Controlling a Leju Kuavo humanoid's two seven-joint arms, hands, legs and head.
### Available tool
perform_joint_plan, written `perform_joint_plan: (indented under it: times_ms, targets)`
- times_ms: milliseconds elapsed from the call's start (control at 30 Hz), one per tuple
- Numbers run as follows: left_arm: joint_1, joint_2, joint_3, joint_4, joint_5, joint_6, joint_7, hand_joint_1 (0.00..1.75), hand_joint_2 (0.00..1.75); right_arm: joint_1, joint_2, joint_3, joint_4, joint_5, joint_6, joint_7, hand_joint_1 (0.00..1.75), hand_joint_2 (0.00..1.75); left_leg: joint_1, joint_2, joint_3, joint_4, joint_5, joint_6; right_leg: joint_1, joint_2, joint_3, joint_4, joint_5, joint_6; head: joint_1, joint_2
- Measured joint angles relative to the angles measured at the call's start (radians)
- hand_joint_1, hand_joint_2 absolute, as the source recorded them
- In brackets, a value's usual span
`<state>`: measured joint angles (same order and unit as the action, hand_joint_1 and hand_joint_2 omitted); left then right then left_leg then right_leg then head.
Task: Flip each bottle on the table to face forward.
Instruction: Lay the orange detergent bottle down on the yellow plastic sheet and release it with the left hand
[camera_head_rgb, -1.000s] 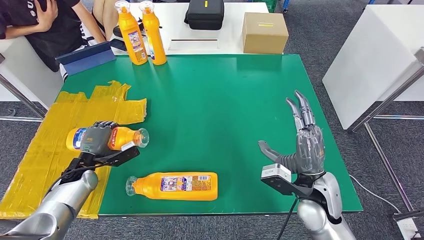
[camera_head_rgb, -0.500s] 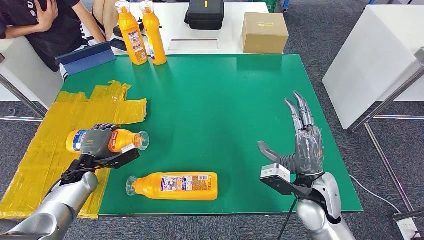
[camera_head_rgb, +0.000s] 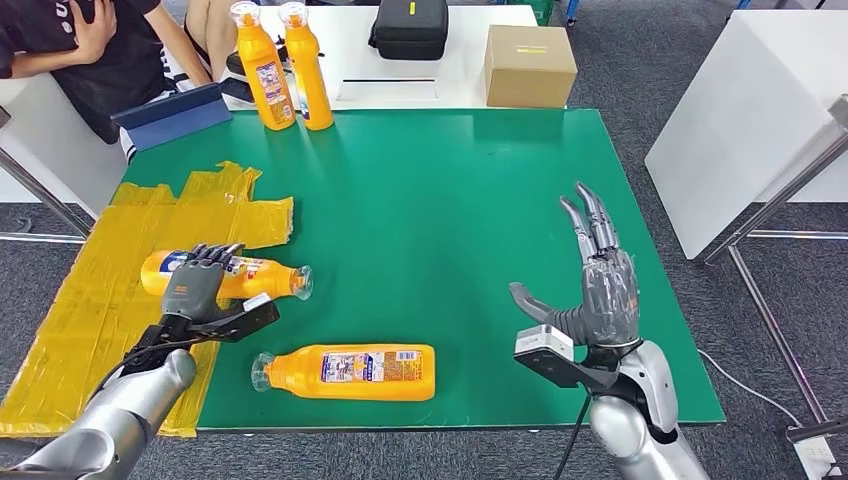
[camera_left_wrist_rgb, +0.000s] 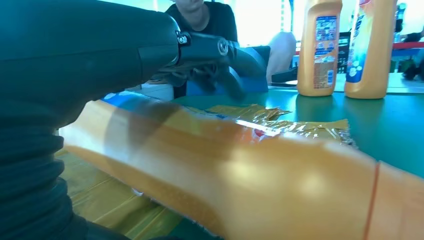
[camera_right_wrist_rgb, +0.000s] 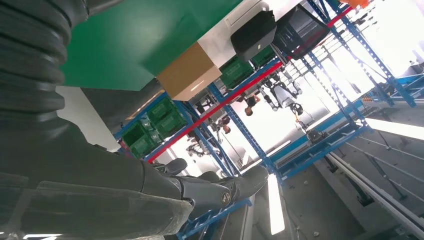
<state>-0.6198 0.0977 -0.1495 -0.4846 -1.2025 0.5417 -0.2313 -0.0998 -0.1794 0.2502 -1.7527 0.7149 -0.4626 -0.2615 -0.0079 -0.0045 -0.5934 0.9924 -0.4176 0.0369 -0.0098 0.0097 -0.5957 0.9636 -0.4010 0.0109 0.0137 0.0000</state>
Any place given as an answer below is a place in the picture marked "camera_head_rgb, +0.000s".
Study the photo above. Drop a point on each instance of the yellow taped plastic sheet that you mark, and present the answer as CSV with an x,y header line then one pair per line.
x,y
79,318

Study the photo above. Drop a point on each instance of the white power strip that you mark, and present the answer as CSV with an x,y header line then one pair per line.
x,y
818,460

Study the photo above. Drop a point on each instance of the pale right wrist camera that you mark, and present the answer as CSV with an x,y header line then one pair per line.
x,y
543,344

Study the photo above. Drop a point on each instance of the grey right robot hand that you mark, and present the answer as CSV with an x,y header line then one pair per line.
x,y
609,305

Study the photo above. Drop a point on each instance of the blue metal leg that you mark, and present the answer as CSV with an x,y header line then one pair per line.
x,y
573,10

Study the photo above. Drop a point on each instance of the large white table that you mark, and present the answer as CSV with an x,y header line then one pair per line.
x,y
748,119

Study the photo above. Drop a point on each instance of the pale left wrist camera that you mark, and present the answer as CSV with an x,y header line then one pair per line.
x,y
255,306

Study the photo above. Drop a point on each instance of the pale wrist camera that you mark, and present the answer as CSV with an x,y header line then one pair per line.
x,y
543,344
255,306

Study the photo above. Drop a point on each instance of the brown cardboard box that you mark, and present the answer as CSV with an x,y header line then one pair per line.
x,y
530,71

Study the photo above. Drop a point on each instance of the metal stand frame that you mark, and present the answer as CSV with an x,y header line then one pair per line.
x,y
782,192

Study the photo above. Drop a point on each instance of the blue tablet case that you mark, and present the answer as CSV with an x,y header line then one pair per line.
x,y
175,119

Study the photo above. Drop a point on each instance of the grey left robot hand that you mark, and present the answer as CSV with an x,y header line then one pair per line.
x,y
192,291

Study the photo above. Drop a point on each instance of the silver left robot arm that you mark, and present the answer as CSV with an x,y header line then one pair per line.
x,y
119,411

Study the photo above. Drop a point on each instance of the green table mat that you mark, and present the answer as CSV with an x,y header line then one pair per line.
x,y
430,199

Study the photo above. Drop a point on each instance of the metal table leg frame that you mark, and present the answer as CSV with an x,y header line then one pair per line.
x,y
40,192

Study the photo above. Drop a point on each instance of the person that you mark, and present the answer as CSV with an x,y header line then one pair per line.
x,y
215,33
106,73

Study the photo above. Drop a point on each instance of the white desk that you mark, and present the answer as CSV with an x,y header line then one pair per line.
x,y
53,172

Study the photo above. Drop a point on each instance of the black carrying case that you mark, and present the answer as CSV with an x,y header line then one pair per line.
x,y
409,32

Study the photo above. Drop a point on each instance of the orange detergent bottle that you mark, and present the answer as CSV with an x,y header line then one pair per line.
x,y
263,73
312,79
397,392
265,281

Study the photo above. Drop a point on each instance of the green plastic crate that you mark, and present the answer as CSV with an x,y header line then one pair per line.
x,y
540,10

